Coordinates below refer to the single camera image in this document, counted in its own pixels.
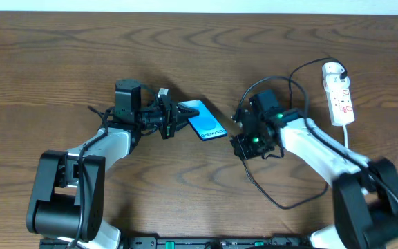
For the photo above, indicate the black usb charger plug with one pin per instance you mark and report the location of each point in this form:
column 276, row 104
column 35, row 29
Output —
column 344, row 73

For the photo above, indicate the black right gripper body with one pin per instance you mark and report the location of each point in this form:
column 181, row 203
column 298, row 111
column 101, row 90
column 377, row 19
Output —
column 240, row 147

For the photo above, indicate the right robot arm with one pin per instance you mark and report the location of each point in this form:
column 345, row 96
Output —
column 364, row 191

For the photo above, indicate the white power strip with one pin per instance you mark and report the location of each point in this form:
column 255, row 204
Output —
column 338, row 94

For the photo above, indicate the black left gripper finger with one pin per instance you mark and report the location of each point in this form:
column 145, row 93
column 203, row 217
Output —
column 184, row 113
column 181, row 124

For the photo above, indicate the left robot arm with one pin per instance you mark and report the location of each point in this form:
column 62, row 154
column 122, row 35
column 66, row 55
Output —
column 67, row 199

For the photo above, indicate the blue screen smartphone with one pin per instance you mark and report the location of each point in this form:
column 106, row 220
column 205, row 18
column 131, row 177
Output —
column 206, row 126

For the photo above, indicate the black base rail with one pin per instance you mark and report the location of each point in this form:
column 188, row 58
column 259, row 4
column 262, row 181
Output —
column 213, row 243

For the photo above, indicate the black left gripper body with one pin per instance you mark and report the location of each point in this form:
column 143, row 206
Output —
column 166, row 117

